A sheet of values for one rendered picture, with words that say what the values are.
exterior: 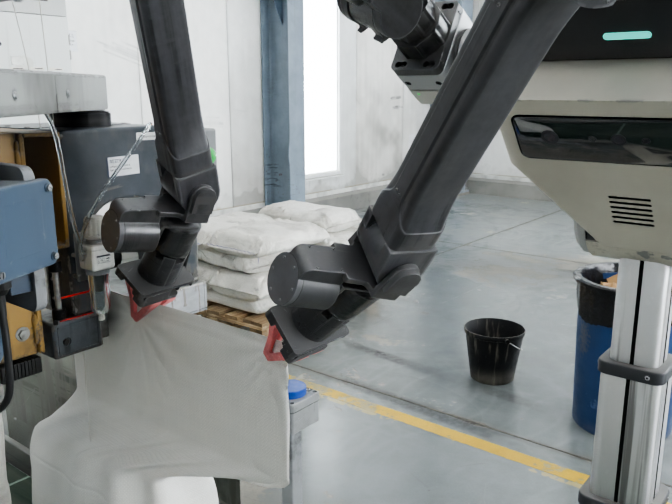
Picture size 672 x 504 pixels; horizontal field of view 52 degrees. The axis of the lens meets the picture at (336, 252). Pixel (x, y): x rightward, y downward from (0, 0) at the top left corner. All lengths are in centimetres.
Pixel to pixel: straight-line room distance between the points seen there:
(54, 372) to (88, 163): 109
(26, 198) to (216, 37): 597
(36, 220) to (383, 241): 36
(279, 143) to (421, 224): 638
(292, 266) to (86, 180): 45
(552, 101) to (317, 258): 43
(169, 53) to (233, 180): 597
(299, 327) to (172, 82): 33
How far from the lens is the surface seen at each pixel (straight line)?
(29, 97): 89
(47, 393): 215
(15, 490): 207
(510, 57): 57
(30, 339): 108
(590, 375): 305
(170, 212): 94
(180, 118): 89
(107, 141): 109
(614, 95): 98
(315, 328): 81
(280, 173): 707
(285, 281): 72
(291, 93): 681
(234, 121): 679
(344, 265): 73
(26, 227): 75
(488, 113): 60
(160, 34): 84
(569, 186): 111
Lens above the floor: 139
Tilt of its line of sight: 13 degrees down
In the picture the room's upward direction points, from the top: straight up
